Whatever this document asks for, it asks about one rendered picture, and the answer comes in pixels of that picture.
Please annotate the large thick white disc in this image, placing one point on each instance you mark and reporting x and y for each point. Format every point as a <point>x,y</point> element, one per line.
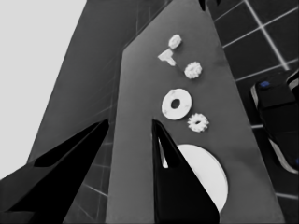
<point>205,174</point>

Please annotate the small white toothed gear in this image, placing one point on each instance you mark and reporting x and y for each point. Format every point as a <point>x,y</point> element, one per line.
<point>189,73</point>
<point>203,126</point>
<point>172,44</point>

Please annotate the white round pinned carrier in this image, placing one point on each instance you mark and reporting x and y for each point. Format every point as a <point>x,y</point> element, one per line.
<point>175,114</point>

